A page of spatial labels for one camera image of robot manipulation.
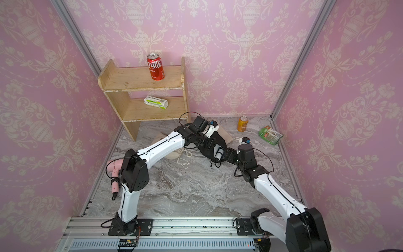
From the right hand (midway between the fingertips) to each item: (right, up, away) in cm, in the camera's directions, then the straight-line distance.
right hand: (228, 151), depth 85 cm
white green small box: (-44, +29, +10) cm, 53 cm away
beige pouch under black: (+2, +7, +23) cm, 24 cm away
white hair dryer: (-5, -2, +10) cm, 11 cm away
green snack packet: (+32, +8, +23) cm, 40 cm away
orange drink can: (+13, +16, +21) cm, 30 cm away
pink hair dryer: (-65, -9, +4) cm, 65 cm away
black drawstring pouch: (-12, +1, -2) cm, 12 cm away
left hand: (-7, +3, +2) cm, 8 cm away
